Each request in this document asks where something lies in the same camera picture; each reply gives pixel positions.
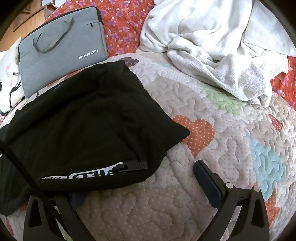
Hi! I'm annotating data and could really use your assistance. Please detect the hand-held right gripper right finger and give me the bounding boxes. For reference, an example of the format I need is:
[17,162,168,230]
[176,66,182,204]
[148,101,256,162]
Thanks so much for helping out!
[193,159,270,241]

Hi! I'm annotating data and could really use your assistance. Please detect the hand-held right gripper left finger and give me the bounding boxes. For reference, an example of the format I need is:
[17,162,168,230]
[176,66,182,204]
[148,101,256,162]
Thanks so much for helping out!
[23,191,88,241]

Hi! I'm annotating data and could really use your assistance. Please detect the black pants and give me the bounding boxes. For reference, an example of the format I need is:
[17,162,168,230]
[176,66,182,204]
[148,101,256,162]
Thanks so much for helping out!
[0,61,191,216]

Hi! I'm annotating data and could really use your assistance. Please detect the heart pattern quilt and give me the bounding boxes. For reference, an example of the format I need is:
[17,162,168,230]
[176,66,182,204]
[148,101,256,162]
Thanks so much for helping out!
[0,52,296,241]

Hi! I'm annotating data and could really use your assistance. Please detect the white printed pillow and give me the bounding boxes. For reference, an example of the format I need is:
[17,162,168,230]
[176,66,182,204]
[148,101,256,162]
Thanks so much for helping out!
[0,37,26,114]

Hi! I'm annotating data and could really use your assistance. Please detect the grey laptop bag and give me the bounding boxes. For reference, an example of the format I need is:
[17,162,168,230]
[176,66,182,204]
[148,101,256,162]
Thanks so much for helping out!
[18,6,108,98]

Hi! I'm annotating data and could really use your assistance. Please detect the white fleece blanket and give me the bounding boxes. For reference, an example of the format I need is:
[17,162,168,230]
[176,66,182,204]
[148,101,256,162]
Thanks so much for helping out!
[136,0,296,107]

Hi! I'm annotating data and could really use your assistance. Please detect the red floral pillow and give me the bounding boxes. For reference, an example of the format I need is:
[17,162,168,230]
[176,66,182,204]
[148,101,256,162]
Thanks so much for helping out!
[44,0,296,105]

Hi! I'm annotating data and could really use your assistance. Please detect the wooden staircase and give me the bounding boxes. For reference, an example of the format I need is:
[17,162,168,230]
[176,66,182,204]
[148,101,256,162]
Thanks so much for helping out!
[9,0,58,40]

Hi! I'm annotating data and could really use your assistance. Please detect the black braided cable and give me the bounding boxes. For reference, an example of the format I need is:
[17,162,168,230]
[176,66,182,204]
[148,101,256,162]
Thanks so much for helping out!
[0,139,63,241]

